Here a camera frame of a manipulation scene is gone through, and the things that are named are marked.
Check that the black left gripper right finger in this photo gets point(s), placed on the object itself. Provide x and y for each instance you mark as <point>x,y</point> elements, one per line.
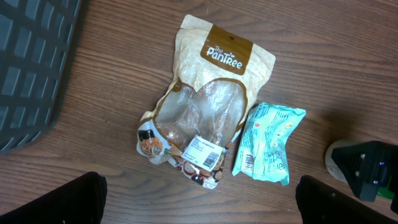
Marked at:
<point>320,203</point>

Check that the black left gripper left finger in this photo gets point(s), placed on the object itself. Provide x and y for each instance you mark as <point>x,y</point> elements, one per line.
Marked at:
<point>81,200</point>

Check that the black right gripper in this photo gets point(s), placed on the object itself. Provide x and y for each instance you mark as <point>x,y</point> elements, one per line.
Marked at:
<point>367,168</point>

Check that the green lid jar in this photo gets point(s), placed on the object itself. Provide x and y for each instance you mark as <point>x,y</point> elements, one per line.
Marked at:
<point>334,169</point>

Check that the teal snack packet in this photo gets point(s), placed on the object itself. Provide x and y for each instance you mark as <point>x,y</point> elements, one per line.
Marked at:
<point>261,152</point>

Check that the beige brown snack packet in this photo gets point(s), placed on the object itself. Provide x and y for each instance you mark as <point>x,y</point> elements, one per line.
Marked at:
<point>217,76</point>

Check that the grey plastic shopping basket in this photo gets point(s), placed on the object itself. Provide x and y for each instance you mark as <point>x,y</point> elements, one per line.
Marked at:
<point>38,43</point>

